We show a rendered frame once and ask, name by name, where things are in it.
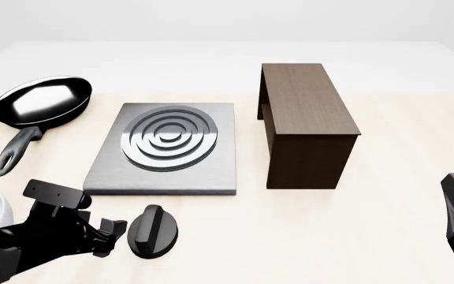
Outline black frying pan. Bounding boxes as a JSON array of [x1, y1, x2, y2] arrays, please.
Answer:
[[0, 76, 93, 178]]

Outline dark brown wooden shelf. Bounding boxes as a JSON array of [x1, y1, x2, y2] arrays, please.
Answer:
[[256, 62, 362, 190]]

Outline round black stove knob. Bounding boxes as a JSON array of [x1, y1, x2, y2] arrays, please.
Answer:
[[127, 204, 180, 260]]

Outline flat grey stove plate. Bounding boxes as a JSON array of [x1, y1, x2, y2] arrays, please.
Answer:
[[83, 102, 237, 196]]

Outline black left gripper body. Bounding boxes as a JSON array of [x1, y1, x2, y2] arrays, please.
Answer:
[[47, 208, 103, 256]]

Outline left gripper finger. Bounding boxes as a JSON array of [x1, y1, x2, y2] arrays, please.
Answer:
[[99, 218, 128, 238], [91, 236, 119, 258]]

